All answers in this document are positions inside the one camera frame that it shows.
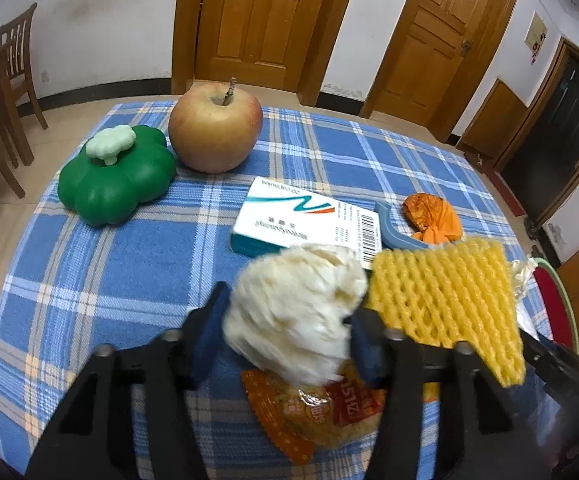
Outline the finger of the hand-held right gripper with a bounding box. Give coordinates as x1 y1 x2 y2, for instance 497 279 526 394
517 328 577 386

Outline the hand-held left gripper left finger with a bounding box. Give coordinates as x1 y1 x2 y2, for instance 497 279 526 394
27 282 233 480

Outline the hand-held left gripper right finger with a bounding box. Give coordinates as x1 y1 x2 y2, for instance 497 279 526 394
344 307 553 480

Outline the red basin with green rim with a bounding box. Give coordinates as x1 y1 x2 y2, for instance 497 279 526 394
529 257 579 356

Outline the orange snack packet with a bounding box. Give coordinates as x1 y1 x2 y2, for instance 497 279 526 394
241 365 440 466

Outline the yellow foam fruit net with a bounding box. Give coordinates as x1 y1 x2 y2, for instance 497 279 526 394
367 236 526 389

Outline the white and teal medicine box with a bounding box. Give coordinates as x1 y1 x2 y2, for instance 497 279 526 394
230 176 433 271

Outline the clear plastic wrapper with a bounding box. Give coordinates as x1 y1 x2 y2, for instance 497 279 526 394
512 260 540 331

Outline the blue plaid tablecloth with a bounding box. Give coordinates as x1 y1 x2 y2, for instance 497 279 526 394
0 101 555 480

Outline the green bell pepper toy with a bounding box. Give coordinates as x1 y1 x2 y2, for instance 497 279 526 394
58 125 178 227

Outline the red apple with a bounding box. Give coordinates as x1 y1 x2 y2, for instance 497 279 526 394
168 77 264 174

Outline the black entrance door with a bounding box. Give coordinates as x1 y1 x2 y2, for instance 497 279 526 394
494 37 579 231

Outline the wooden panelled door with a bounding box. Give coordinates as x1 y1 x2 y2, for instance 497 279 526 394
174 0 363 106
362 0 524 143

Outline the low wooden wall panel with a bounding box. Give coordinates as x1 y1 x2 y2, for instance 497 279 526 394
462 78 529 161

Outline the wall notice board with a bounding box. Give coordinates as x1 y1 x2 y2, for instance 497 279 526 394
525 12 549 66

